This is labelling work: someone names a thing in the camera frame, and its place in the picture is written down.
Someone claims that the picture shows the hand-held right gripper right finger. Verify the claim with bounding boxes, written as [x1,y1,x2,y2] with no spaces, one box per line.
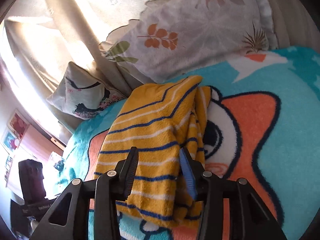
[179,147,288,240]

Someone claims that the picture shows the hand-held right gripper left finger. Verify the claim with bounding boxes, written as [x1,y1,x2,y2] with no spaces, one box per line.
[30,146,139,240]

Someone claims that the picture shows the yellow striped sweater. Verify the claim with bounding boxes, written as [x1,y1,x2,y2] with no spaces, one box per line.
[93,75,213,228]

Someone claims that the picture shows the dark blue bundle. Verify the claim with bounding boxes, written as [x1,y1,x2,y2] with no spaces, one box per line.
[54,159,66,173]

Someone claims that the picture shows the bird print pillow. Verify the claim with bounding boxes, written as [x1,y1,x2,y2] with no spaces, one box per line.
[46,61,127,120]

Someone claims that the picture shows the wooden cabinet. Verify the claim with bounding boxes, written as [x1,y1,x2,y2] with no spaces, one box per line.
[19,124,63,161]

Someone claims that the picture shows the dark maroon bag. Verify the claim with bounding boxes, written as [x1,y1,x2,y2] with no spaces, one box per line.
[18,159,48,201]

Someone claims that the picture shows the dark box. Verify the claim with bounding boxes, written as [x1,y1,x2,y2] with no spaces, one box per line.
[10,197,61,230]

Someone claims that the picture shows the teal printed blanket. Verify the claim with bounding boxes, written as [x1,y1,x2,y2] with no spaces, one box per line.
[56,45,320,240]

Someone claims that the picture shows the leaf print pillow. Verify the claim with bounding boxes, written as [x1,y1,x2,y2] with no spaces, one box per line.
[99,0,279,84]

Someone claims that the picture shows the beige curtain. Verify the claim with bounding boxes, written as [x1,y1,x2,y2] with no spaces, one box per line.
[5,0,160,135]

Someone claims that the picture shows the red wall picture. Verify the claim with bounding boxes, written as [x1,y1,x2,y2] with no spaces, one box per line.
[7,109,31,140]

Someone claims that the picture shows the blue wall picture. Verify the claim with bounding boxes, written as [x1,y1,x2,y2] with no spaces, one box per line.
[1,127,20,153]

